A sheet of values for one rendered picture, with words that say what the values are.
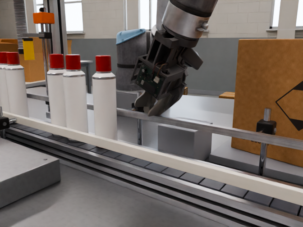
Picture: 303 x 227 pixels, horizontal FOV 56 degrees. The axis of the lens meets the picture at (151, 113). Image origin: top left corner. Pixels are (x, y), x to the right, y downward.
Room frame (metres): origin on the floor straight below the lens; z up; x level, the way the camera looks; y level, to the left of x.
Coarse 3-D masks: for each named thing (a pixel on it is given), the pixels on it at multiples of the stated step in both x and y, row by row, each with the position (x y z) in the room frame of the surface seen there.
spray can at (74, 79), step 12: (72, 60) 0.66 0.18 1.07; (72, 72) 0.65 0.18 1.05; (72, 84) 0.65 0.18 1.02; (84, 84) 0.67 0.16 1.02; (72, 96) 0.65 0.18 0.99; (84, 96) 0.66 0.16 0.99; (72, 108) 0.65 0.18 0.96; (84, 108) 0.66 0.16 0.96; (72, 120) 0.65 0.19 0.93; (84, 120) 0.66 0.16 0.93
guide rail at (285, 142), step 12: (36, 96) 0.83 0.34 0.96; (48, 96) 0.81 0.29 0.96; (156, 120) 0.58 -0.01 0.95; (168, 120) 0.57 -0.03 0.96; (180, 120) 0.55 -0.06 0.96; (216, 132) 0.50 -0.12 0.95; (228, 132) 0.49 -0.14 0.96; (240, 132) 0.48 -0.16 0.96; (252, 132) 0.47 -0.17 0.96; (276, 144) 0.44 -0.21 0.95; (288, 144) 0.43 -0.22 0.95; (300, 144) 0.42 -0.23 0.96
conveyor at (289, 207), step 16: (16, 128) 0.77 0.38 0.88; (32, 128) 0.76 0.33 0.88; (80, 144) 0.63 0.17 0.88; (128, 160) 0.54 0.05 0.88; (144, 160) 0.54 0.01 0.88; (176, 176) 0.47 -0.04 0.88; (192, 176) 0.47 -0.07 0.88; (224, 192) 0.42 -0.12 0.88; (240, 192) 0.41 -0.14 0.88; (256, 192) 0.41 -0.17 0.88; (288, 208) 0.37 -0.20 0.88
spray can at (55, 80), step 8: (56, 56) 0.70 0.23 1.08; (56, 64) 0.70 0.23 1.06; (48, 72) 0.70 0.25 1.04; (56, 72) 0.69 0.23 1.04; (64, 72) 0.70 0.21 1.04; (48, 80) 0.69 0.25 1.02; (56, 80) 0.69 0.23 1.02; (48, 88) 0.70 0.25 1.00; (56, 88) 0.69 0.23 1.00; (56, 96) 0.69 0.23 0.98; (56, 104) 0.69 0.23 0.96; (64, 104) 0.69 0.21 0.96; (56, 112) 0.69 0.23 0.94; (64, 112) 0.69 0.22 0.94; (56, 120) 0.69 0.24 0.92; (64, 120) 0.69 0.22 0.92; (56, 136) 0.69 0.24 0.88
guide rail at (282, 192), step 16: (48, 128) 0.68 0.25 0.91; (64, 128) 0.65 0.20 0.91; (96, 144) 0.58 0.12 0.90; (112, 144) 0.55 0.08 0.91; (128, 144) 0.54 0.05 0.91; (160, 160) 0.49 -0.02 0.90; (176, 160) 0.47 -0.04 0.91; (192, 160) 0.46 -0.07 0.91; (208, 176) 0.43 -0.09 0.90; (224, 176) 0.41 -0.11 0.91; (240, 176) 0.40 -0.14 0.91; (272, 192) 0.37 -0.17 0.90; (288, 192) 0.36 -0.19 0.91
